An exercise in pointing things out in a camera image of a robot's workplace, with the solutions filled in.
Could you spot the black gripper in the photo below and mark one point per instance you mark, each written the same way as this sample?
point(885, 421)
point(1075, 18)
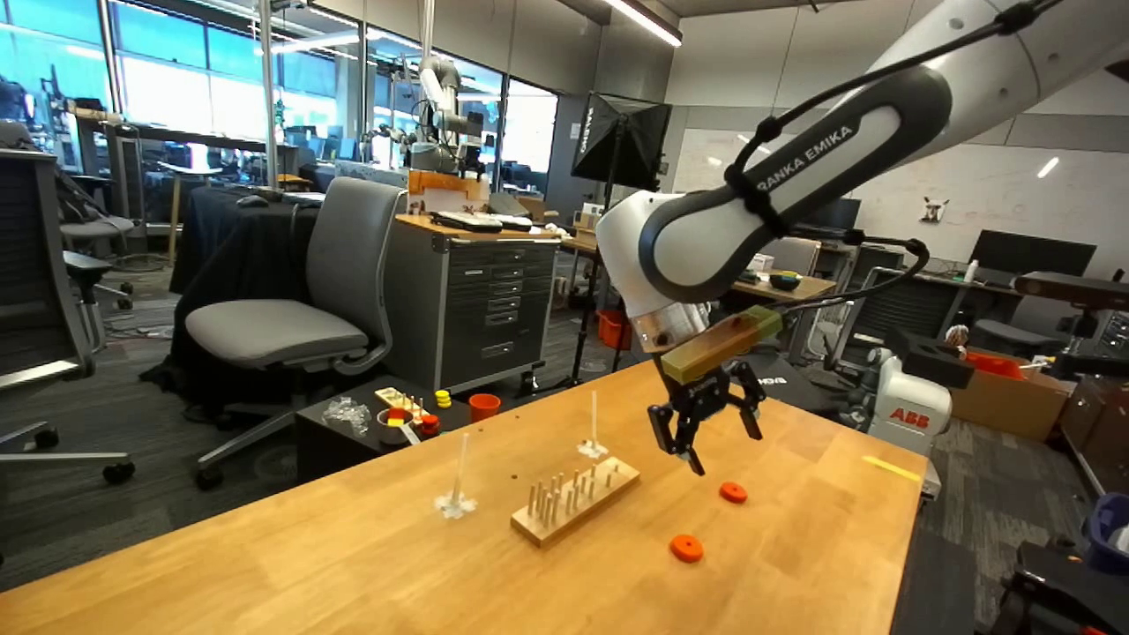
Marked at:
point(706, 388)

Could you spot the white ABB robot base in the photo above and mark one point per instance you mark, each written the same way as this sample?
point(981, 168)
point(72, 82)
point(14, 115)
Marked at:
point(911, 411)

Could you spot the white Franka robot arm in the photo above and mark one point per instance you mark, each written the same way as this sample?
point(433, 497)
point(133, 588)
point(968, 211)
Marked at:
point(706, 242)

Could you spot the wooden stand with clear pegs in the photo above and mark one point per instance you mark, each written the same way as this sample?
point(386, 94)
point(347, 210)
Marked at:
point(544, 524)

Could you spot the orange bucket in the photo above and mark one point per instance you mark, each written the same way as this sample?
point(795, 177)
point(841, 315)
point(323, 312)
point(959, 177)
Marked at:
point(611, 331)

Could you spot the tan background desk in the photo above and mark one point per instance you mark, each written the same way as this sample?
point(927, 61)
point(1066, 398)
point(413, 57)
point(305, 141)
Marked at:
point(814, 290)

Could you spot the yellow tape strip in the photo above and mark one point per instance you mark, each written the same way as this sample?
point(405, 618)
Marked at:
point(891, 468)

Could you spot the orange cup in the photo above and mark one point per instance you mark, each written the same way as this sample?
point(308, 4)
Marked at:
point(485, 406)

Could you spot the grey drawer cabinet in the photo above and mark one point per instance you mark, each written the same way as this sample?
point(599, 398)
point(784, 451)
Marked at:
point(472, 312)

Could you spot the small yellow block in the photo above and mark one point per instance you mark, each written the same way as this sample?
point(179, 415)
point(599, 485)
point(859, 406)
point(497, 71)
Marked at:
point(441, 398)

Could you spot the small red object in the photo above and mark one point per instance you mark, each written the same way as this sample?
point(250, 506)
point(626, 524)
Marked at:
point(427, 425)

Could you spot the black softbox light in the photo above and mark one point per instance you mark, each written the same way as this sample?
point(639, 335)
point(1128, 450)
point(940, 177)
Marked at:
point(628, 145)

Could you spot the red item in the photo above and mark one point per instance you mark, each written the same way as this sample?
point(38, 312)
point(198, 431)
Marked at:
point(998, 363)

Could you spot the tan cardboard box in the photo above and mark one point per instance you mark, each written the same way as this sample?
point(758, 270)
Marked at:
point(1012, 406)

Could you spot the cream packet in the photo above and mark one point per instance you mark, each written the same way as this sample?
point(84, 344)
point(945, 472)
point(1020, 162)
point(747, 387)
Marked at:
point(398, 398)

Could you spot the black keyboard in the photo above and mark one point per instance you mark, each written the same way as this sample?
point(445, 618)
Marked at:
point(472, 218)

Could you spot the orange cardboard box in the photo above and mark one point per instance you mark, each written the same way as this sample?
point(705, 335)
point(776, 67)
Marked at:
point(445, 190)

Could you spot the small black side table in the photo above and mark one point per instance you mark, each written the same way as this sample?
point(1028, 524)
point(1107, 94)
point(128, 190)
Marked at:
point(354, 444)

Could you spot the black wide monitor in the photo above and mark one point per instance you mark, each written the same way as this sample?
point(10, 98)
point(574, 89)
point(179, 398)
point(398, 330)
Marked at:
point(1036, 250)

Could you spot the clear plastic wrap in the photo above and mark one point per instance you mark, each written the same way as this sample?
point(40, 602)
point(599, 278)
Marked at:
point(344, 415)

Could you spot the dark wooden desk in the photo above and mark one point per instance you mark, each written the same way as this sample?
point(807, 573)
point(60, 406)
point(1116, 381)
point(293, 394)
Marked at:
point(1072, 287)

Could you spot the black floor case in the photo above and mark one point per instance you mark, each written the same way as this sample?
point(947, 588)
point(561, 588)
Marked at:
point(1060, 593)

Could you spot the dark brown storage box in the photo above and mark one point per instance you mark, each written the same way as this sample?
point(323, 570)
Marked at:
point(1099, 435)

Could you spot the ceiling strip light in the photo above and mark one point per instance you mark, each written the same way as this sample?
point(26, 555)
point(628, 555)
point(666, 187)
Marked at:
point(642, 23)

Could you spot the blue bin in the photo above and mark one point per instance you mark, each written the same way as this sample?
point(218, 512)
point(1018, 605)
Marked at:
point(1112, 533)

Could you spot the grey office chair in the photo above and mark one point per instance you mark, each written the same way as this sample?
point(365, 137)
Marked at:
point(278, 330)

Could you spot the black draped cloth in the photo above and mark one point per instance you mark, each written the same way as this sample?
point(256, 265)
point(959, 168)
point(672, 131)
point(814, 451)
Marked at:
point(234, 257)

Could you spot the black mesh office chair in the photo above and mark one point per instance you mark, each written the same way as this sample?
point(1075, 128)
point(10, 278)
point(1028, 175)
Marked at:
point(38, 257)

